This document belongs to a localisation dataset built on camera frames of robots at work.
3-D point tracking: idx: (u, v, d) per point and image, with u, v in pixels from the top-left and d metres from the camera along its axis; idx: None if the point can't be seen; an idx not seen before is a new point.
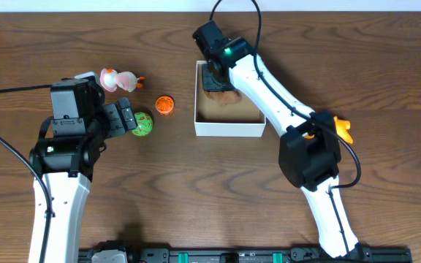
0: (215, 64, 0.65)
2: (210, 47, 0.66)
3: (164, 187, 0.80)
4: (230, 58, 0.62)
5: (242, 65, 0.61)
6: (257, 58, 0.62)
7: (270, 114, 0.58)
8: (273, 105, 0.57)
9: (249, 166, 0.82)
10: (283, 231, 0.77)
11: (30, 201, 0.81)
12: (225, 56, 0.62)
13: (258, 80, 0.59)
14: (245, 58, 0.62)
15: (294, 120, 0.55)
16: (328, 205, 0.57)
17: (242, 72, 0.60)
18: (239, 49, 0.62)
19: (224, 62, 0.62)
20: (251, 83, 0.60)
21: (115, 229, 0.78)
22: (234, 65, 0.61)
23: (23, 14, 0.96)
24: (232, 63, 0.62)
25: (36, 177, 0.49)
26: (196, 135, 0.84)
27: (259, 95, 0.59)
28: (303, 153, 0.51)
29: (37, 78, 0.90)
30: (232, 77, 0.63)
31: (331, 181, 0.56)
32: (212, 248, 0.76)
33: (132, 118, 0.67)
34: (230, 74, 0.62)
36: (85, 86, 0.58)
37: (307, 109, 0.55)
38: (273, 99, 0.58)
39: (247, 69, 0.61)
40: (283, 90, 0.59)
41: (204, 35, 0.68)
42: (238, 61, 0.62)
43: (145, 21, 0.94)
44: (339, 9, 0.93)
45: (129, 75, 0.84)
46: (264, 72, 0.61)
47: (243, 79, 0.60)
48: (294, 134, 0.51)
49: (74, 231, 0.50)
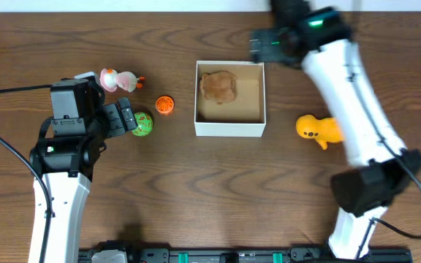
0: (294, 36, 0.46)
2: (286, 11, 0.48)
3: (164, 187, 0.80)
4: (317, 35, 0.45)
5: (332, 52, 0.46)
6: (351, 50, 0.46)
7: (349, 134, 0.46)
8: (360, 126, 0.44)
9: (248, 166, 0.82)
10: (283, 231, 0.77)
11: (30, 201, 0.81)
12: (310, 31, 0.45)
13: (349, 85, 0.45)
14: (337, 44, 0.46)
15: (380, 153, 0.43)
16: (362, 227, 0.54)
17: (327, 66, 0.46)
18: (324, 22, 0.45)
19: (308, 38, 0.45)
20: (338, 84, 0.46)
21: (115, 229, 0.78)
22: (319, 51, 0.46)
23: (23, 14, 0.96)
24: (318, 44, 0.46)
25: (36, 177, 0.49)
26: (196, 135, 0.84)
27: (346, 105, 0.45)
28: (375, 191, 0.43)
29: (38, 78, 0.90)
30: (311, 65, 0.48)
31: (377, 211, 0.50)
32: (213, 248, 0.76)
33: (132, 118, 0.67)
34: (310, 60, 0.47)
36: (85, 86, 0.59)
37: (397, 142, 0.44)
38: (362, 117, 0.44)
39: (334, 62, 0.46)
40: (377, 108, 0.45)
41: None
42: (327, 45, 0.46)
43: (145, 21, 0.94)
44: None
45: (129, 75, 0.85)
46: (357, 72, 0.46)
47: (328, 74, 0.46)
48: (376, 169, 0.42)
49: (74, 232, 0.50)
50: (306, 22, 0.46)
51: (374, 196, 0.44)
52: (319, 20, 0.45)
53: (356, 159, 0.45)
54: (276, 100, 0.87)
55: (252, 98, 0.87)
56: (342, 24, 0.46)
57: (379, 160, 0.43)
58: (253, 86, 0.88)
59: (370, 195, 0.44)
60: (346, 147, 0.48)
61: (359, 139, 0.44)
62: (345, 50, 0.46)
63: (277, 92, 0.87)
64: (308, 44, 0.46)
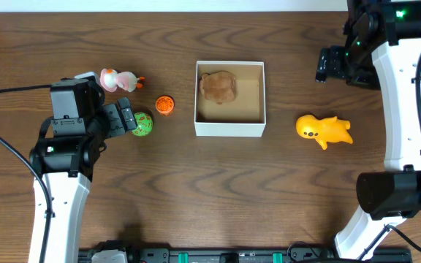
0: (372, 21, 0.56)
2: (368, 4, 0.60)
3: (164, 187, 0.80)
4: (397, 23, 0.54)
5: (404, 50, 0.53)
6: None
7: (395, 130, 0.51)
8: (408, 126, 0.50)
9: (248, 166, 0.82)
10: (283, 231, 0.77)
11: (30, 201, 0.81)
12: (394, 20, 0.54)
13: (411, 84, 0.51)
14: (414, 43, 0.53)
15: (420, 159, 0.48)
16: (373, 232, 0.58)
17: (396, 61, 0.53)
18: (414, 18, 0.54)
19: (388, 25, 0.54)
20: (401, 80, 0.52)
21: (115, 229, 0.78)
22: (395, 44, 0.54)
23: (23, 13, 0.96)
24: (393, 35, 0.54)
25: (36, 177, 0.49)
26: (196, 135, 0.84)
27: (400, 99, 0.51)
28: (400, 196, 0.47)
29: (37, 78, 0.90)
30: (383, 57, 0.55)
31: (395, 219, 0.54)
32: (213, 248, 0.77)
33: (132, 118, 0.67)
34: (384, 50, 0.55)
36: (85, 86, 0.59)
37: None
38: (412, 118, 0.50)
39: (408, 60, 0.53)
40: None
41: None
42: (402, 41, 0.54)
43: (145, 21, 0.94)
44: (338, 9, 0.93)
45: (129, 74, 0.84)
46: None
47: (395, 69, 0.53)
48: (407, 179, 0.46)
49: (74, 232, 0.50)
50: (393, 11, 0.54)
51: (399, 201, 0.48)
52: (403, 12, 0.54)
53: (394, 158, 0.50)
54: (276, 100, 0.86)
55: (252, 98, 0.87)
56: None
57: (416, 167, 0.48)
58: (253, 86, 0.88)
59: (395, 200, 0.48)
60: (387, 142, 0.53)
61: (404, 141, 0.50)
62: (418, 52, 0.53)
63: (277, 92, 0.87)
64: (384, 30, 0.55)
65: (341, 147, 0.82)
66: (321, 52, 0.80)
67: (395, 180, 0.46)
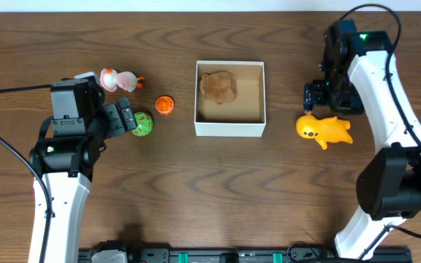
0: (342, 47, 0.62)
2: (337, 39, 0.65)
3: (164, 187, 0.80)
4: (362, 44, 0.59)
5: (371, 58, 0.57)
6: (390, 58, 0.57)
7: (378, 119, 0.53)
8: (389, 114, 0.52)
9: (248, 166, 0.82)
10: (283, 231, 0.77)
11: (30, 201, 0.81)
12: (358, 41, 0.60)
13: (383, 81, 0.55)
14: (378, 52, 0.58)
15: (405, 139, 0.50)
16: (373, 232, 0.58)
17: (368, 66, 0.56)
18: (376, 39, 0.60)
19: (354, 44, 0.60)
20: (375, 79, 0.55)
21: (115, 229, 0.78)
22: (363, 55, 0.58)
23: (23, 14, 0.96)
24: (362, 51, 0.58)
25: (36, 177, 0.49)
26: (196, 135, 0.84)
27: (377, 93, 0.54)
28: (397, 177, 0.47)
29: (38, 78, 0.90)
30: (356, 67, 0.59)
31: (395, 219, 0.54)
32: (213, 248, 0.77)
33: (132, 118, 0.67)
34: (355, 62, 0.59)
36: (85, 86, 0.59)
37: None
38: (390, 106, 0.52)
39: (376, 65, 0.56)
40: (407, 102, 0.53)
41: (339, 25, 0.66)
42: (369, 52, 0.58)
43: (145, 21, 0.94)
44: (338, 9, 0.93)
45: (129, 75, 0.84)
46: (394, 75, 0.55)
47: (368, 72, 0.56)
48: (400, 154, 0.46)
49: (74, 231, 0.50)
50: (357, 34, 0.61)
51: (396, 183, 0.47)
52: (365, 35, 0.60)
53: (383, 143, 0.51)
54: (276, 100, 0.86)
55: (252, 97, 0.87)
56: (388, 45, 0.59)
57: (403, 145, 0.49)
58: (253, 85, 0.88)
59: (392, 183, 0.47)
60: (375, 134, 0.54)
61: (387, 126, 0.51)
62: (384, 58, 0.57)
63: (277, 92, 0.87)
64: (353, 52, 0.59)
65: (341, 147, 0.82)
66: (305, 87, 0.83)
67: (388, 157, 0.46)
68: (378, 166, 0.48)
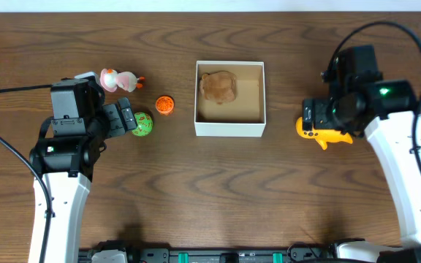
0: (358, 101, 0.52)
2: (354, 75, 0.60)
3: (164, 187, 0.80)
4: (381, 104, 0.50)
5: (395, 123, 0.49)
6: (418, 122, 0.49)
7: (403, 201, 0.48)
8: (417, 199, 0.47)
9: (248, 166, 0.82)
10: (283, 231, 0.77)
11: (30, 201, 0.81)
12: (379, 99, 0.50)
13: (410, 156, 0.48)
14: (402, 113, 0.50)
15: None
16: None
17: (391, 135, 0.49)
18: (400, 93, 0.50)
19: (373, 104, 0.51)
20: (400, 155, 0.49)
21: (115, 229, 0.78)
22: (384, 117, 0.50)
23: (23, 14, 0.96)
24: (384, 112, 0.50)
25: (36, 177, 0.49)
26: (196, 135, 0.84)
27: (403, 173, 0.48)
28: None
29: (38, 78, 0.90)
30: (375, 131, 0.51)
31: None
32: (213, 248, 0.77)
33: (132, 118, 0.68)
34: (374, 124, 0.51)
36: (85, 86, 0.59)
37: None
38: (419, 189, 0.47)
39: (401, 133, 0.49)
40: None
41: (357, 56, 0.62)
42: (392, 114, 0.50)
43: (145, 21, 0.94)
44: (338, 10, 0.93)
45: (129, 75, 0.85)
46: None
47: (390, 143, 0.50)
48: None
49: (74, 231, 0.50)
50: (376, 89, 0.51)
51: None
52: (387, 89, 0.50)
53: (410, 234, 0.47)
54: (276, 100, 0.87)
55: (252, 98, 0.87)
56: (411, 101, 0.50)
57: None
58: (253, 86, 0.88)
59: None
60: (398, 212, 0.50)
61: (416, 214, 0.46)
62: (410, 122, 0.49)
63: (277, 92, 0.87)
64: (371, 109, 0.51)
65: (341, 148, 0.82)
66: (305, 102, 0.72)
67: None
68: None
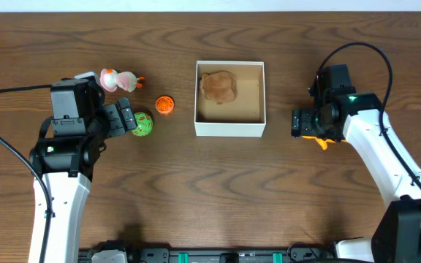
0: (333, 109, 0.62)
2: (331, 90, 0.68)
3: (164, 187, 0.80)
4: (352, 107, 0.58)
5: (364, 115, 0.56)
6: (383, 115, 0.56)
7: (381, 174, 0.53)
8: (392, 167, 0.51)
9: (248, 166, 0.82)
10: (283, 231, 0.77)
11: (30, 201, 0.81)
12: (349, 104, 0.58)
13: (380, 138, 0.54)
14: (369, 112, 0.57)
15: (414, 193, 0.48)
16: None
17: (360, 125, 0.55)
18: (365, 100, 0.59)
19: (345, 107, 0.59)
20: (371, 138, 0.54)
21: (115, 229, 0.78)
22: (354, 115, 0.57)
23: (23, 14, 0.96)
24: (353, 112, 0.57)
25: (36, 177, 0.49)
26: (196, 135, 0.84)
27: (376, 150, 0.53)
28: (411, 234, 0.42)
29: (38, 78, 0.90)
30: (349, 127, 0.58)
31: None
32: (213, 248, 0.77)
33: (132, 118, 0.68)
34: (348, 121, 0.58)
36: (85, 86, 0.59)
37: None
38: (392, 160, 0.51)
39: (370, 121, 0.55)
40: (407, 153, 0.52)
41: (333, 72, 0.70)
42: (361, 112, 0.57)
43: (145, 21, 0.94)
44: (338, 10, 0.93)
45: (129, 74, 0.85)
46: (389, 130, 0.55)
47: (362, 130, 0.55)
48: (414, 207, 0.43)
49: (74, 231, 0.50)
50: (346, 97, 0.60)
51: (412, 245, 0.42)
52: (355, 97, 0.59)
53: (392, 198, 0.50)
54: (276, 100, 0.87)
55: (252, 97, 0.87)
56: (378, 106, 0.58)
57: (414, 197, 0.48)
58: (253, 85, 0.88)
59: (410, 237, 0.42)
60: (380, 185, 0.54)
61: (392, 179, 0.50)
62: (376, 115, 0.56)
63: (277, 92, 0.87)
64: (344, 112, 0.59)
65: (341, 147, 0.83)
66: (294, 112, 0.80)
67: (400, 211, 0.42)
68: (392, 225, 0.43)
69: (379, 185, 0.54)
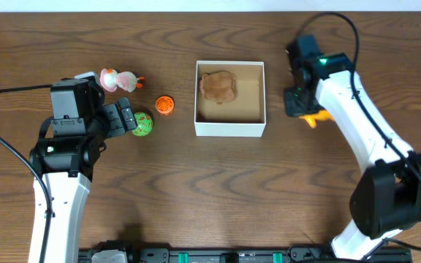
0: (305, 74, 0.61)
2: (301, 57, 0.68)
3: (164, 187, 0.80)
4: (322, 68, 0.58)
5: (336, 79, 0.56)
6: (354, 76, 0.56)
7: (354, 136, 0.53)
8: (365, 131, 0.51)
9: (248, 166, 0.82)
10: (283, 231, 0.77)
11: (30, 201, 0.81)
12: (319, 66, 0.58)
13: (352, 100, 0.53)
14: (341, 74, 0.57)
15: (386, 155, 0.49)
16: (371, 242, 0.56)
17: (332, 88, 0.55)
18: (338, 62, 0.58)
19: (316, 70, 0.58)
20: (343, 101, 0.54)
21: (115, 229, 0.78)
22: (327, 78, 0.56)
23: (23, 14, 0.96)
24: (325, 74, 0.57)
25: (36, 177, 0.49)
26: (196, 135, 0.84)
27: (348, 112, 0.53)
28: (387, 195, 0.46)
29: (38, 78, 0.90)
30: (321, 91, 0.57)
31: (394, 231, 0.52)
32: (213, 248, 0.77)
33: (132, 118, 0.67)
34: (320, 86, 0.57)
36: (85, 86, 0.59)
37: (404, 145, 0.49)
38: (365, 122, 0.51)
39: (341, 85, 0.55)
40: (380, 115, 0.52)
41: (300, 43, 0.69)
42: (332, 74, 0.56)
43: (145, 21, 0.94)
44: (339, 10, 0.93)
45: (129, 74, 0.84)
46: (361, 91, 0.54)
47: (335, 94, 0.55)
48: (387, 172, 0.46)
49: (74, 231, 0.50)
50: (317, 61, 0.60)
51: (387, 204, 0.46)
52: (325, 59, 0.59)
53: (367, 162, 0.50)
54: (276, 100, 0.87)
55: (252, 97, 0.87)
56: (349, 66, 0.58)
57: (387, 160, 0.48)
58: (253, 85, 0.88)
59: (385, 200, 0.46)
60: (354, 148, 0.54)
61: (365, 142, 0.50)
62: (348, 77, 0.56)
63: (277, 92, 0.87)
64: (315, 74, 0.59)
65: (341, 147, 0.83)
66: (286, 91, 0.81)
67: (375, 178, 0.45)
68: (368, 189, 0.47)
69: (355, 150, 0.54)
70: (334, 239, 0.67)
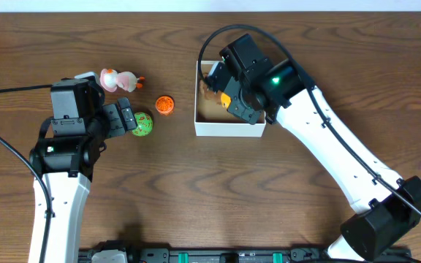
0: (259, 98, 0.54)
2: (247, 71, 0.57)
3: (164, 187, 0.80)
4: (278, 90, 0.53)
5: (298, 106, 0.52)
6: (316, 93, 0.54)
7: (337, 172, 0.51)
8: (348, 167, 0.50)
9: (248, 166, 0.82)
10: (283, 231, 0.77)
11: (30, 201, 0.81)
12: (272, 88, 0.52)
13: (324, 129, 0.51)
14: (300, 95, 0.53)
15: (374, 190, 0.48)
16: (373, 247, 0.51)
17: (298, 118, 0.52)
18: (290, 74, 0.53)
19: (271, 95, 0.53)
20: (316, 134, 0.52)
21: (115, 229, 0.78)
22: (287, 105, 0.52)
23: (23, 14, 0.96)
24: (284, 100, 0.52)
25: (36, 177, 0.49)
26: (196, 135, 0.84)
27: (325, 148, 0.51)
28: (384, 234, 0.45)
29: (38, 78, 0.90)
30: (286, 121, 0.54)
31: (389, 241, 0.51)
32: (213, 248, 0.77)
33: (132, 118, 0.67)
34: (283, 115, 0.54)
36: (85, 86, 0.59)
37: (392, 174, 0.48)
38: (346, 158, 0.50)
39: (308, 112, 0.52)
40: (357, 142, 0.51)
41: (240, 51, 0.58)
42: (291, 100, 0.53)
43: (145, 21, 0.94)
44: (338, 10, 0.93)
45: (129, 74, 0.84)
46: (330, 116, 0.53)
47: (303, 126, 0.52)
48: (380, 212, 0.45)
49: (74, 231, 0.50)
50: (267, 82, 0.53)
51: (384, 239, 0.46)
52: (275, 77, 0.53)
53: (355, 199, 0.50)
54: None
55: None
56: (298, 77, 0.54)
57: (380, 198, 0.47)
58: None
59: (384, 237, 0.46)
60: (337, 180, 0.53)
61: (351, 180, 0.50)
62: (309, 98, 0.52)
63: None
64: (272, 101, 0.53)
65: None
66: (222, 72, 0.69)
67: (373, 224, 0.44)
68: (363, 231, 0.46)
69: (338, 182, 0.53)
70: (330, 248, 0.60)
